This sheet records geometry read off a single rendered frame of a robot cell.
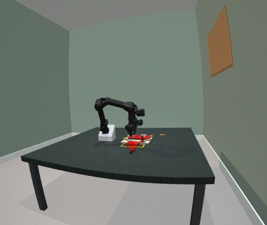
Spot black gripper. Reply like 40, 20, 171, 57
125, 117, 138, 137

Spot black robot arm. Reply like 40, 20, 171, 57
94, 97, 145, 134

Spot cream flat base plate with orange corner posts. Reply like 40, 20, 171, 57
121, 135, 153, 144

